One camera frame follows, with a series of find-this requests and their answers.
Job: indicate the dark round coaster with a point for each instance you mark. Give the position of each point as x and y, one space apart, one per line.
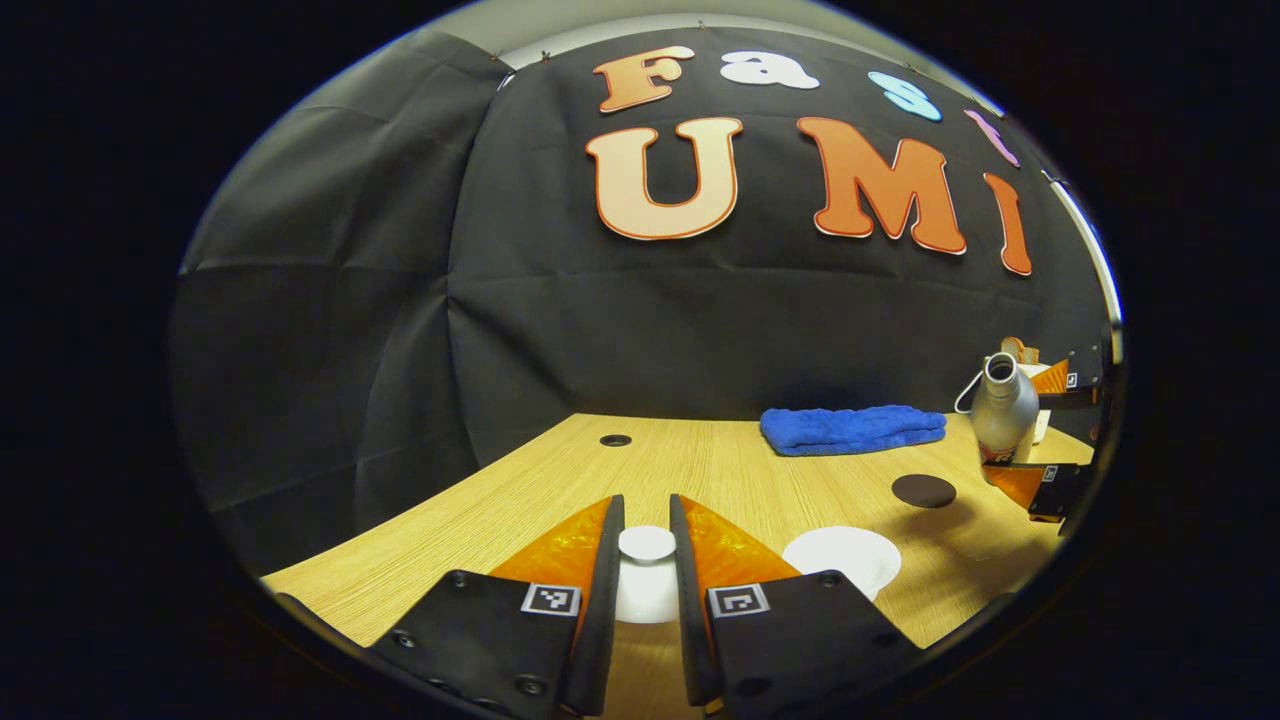
923 491

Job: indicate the white teacup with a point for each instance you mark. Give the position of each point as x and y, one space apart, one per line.
845 555

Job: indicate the bread slice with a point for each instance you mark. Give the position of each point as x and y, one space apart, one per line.
1015 348

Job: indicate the white toaster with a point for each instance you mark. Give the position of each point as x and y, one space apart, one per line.
1042 425

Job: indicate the silver water bottle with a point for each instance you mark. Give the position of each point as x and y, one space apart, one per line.
1003 415

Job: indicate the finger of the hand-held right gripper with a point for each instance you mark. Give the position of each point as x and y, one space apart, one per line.
1075 385
1050 492

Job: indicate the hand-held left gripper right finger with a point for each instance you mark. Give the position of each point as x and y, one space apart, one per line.
688 610

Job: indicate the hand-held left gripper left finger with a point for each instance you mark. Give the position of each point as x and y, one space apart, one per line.
603 600

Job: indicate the blue towel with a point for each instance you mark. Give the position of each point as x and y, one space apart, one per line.
850 430

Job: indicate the white teacup lid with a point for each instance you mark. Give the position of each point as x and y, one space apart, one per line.
647 590

